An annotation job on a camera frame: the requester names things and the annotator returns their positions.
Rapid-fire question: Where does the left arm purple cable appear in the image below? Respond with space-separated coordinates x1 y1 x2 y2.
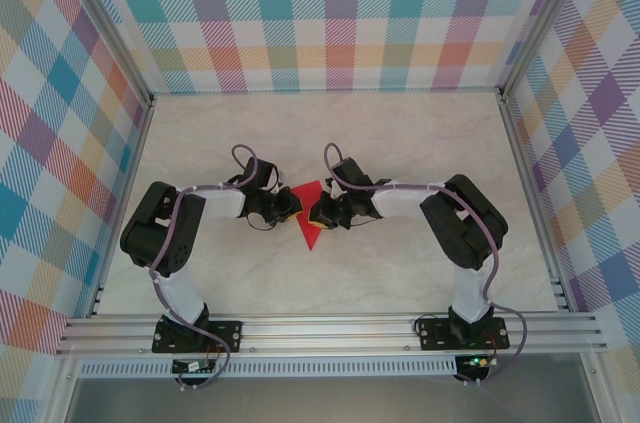
149 144 260 392

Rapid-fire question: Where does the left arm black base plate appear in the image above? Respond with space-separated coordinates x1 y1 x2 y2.
151 318 244 355

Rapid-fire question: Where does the grey metal sheet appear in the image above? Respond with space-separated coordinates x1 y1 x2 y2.
64 375 601 423

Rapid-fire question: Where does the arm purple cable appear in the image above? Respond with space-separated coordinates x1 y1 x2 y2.
323 142 529 387
149 144 260 392

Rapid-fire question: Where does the aluminium frame post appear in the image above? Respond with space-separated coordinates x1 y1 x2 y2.
59 0 156 109
499 0 594 99

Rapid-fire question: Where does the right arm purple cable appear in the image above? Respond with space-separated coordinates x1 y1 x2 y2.
323 142 529 387

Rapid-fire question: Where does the aluminium front leg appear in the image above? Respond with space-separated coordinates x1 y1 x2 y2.
579 352 621 423
43 355 81 423

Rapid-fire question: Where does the slotted aluminium cable duct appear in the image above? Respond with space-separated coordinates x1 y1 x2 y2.
78 360 459 378

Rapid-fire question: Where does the aluminium side rail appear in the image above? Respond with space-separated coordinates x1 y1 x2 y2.
499 92 571 314
87 95 157 319

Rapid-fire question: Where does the aluminium front rail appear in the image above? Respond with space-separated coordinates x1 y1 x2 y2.
55 312 609 359

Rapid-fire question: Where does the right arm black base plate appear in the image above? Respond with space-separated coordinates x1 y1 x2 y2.
415 315 510 352

